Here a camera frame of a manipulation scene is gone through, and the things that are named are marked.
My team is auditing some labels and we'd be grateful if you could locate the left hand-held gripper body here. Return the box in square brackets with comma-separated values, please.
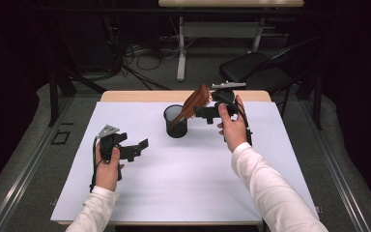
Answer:
[97, 125, 128, 163]

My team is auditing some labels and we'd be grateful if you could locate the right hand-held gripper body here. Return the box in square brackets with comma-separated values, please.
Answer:
[211, 80, 247, 117]

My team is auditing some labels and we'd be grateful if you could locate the brown wooden hairbrush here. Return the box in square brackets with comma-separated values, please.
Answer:
[168, 83, 213, 131]

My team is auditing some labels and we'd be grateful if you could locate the black mesh pen holder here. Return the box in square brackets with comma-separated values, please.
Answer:
[162, 103, 189, 139]

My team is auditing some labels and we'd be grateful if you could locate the person's right hand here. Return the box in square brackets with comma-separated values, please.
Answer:
[216, 94, 251, 154]

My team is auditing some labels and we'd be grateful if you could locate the person's left hand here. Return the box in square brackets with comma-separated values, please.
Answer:
[94, 144, 126, 192]

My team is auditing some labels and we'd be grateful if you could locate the black folding chair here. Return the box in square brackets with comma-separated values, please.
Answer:
[218, 35, 324, 115]

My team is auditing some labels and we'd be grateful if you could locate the wooden table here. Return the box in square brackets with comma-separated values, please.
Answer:
[56, 90, 273, 226]

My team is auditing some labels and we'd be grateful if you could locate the white table mat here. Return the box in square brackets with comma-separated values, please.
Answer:
[50, 101, 320, 223]

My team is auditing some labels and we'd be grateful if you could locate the white-legged desk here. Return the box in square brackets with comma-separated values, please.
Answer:
[157, 0, 305, 82]

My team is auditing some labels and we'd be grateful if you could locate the black metal stand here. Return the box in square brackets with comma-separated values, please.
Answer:
[46, 18, 108, 128]
[298, 35, 324, 131]

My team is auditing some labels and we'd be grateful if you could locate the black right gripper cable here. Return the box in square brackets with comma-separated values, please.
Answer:
[223, 96, 254, 147]

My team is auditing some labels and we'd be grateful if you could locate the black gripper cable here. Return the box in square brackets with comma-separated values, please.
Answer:
[223, 96, 254, 147]
[89, 136, 105, 193]

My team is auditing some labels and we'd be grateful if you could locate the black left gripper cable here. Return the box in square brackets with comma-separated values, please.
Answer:
[89, 136, 105, 193]

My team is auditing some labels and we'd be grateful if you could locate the tangle of floor cables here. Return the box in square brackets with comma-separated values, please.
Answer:
[102, 15, 183, 92]

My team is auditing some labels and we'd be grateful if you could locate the metal floor rail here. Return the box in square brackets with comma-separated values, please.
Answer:
[298, 100, 371, 232]
[0, 96, 75, 232]

